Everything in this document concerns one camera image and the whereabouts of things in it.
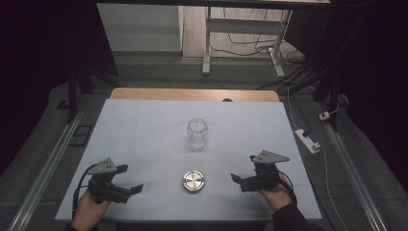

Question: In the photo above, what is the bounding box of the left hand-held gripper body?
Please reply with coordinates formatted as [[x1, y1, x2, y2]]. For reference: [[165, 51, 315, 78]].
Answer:
[[87, 157, 133, 205]]

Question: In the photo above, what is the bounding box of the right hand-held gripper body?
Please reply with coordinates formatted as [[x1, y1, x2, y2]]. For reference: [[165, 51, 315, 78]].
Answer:
[[240, 149, 292, 193]]

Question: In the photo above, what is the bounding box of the round silver metal lid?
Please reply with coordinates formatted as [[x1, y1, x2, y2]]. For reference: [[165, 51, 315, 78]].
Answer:
[[182, 169, 206, 194]]

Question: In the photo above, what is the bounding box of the clear glass jar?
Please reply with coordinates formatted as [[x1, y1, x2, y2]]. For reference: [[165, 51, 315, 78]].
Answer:
[[186, 117, 209, 151]]

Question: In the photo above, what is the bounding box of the person's right hand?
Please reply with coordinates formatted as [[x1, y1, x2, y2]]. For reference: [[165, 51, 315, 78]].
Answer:
[[258, 173, 293, 214]]

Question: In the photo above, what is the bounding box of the person's left hand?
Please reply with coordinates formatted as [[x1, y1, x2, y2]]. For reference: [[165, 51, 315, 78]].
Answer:
[[70, 189, 113, 231]]

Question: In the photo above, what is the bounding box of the white foam board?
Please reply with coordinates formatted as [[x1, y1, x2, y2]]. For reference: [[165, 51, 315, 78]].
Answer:
[[54, 98, 323, 223]]

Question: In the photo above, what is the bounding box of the white power strip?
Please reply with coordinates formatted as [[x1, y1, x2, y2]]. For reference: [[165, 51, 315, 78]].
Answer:
[[294, 128, 322, 155]]

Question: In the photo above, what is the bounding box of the black metal stand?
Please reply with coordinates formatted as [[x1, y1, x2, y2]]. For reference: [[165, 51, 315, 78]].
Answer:
[[277, 18, 364, 133], [57, 62, 118, 125]]

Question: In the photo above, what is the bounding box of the wooden table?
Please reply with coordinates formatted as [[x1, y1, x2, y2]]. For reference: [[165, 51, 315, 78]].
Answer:
[[110, 87, 281, 103]]

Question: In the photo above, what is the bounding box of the black curtain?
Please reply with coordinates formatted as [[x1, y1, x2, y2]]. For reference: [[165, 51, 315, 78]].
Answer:
[[0, 0, 118, 177], [283, 0, 408, 193]]

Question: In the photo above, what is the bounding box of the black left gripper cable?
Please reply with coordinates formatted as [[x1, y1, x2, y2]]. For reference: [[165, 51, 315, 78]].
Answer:
[[72, 163, 99, 219]]

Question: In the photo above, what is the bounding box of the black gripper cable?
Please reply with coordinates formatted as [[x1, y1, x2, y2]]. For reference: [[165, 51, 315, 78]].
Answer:
[[278, 172, 298, 207], [72, 163, 99, 219]]

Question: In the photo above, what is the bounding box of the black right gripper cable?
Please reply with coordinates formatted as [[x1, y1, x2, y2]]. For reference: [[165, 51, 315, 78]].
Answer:
[[278, 172, 298, 207]]

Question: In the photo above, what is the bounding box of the black rectangular floor frame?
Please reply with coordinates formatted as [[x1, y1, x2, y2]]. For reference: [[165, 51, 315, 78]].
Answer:
[[68, 124, 94, 148]]

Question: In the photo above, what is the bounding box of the grey metal floor rail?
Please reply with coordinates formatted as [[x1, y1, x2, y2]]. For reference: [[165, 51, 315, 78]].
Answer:
[[316, 101, 390, 231], [7, 102, 89, 231]]

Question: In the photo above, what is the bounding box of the thin white cable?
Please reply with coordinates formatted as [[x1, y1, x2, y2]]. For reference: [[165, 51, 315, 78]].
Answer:
[[287, 86, 349, 231]]

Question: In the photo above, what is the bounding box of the tangle of black floor cables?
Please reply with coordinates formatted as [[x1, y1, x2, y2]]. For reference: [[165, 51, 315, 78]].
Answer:
[[210, 8, 317, 92]]

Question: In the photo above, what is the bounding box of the white metal desk frame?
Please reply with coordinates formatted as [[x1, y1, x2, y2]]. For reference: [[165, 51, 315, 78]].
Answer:
[[201, 6, 293, 78]]

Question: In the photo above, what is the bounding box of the pale grey wall panel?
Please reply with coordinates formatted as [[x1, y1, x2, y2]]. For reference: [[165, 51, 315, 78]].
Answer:
[[96, 3, 185, 53]]

